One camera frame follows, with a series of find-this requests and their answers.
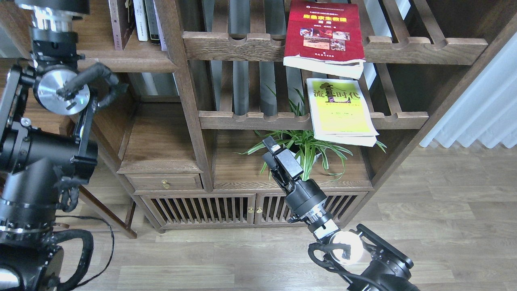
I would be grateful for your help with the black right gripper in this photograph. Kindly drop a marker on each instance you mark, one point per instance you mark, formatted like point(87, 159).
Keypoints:
point(305, 199)

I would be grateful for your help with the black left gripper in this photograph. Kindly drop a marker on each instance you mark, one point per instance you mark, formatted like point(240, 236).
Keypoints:
point(55, 15)

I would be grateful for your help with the maroon book white characters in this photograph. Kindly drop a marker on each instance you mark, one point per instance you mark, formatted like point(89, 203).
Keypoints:
point(122, 21)

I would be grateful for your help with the yellow green book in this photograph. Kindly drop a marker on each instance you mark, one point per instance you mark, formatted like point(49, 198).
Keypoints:
point(339, 112)

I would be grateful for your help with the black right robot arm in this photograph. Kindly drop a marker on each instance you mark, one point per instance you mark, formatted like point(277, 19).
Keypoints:
point(362, 258)

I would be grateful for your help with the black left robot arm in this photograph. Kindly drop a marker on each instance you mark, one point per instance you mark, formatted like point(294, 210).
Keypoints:
point(45, 170)

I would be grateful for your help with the white plant pot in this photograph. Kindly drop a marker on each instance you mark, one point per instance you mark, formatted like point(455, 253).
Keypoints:
point(300, 157)

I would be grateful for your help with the green spider plant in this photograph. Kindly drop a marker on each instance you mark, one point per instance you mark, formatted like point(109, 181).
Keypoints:
point(334, 155)

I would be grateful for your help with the white upright book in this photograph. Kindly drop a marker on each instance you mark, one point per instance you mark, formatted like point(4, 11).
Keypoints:
point(140, 20)

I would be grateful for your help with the dark wooden bookshelf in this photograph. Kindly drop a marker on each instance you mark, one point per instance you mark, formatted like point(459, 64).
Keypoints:
point(228, 68)

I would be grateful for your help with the dark upright book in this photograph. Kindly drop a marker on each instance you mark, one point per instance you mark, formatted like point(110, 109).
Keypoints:
point(152, 22)

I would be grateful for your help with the brass drawer knob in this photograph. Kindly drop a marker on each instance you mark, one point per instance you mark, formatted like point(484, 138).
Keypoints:
point(165, 184)

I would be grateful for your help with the pale upright book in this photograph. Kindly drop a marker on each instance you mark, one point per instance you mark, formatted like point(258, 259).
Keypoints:
point(160, 31)

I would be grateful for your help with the red book with photos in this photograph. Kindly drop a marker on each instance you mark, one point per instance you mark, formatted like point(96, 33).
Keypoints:
point(325, 37)

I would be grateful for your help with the white curtain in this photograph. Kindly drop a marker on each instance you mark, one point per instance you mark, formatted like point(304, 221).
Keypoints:
point(486, 113)

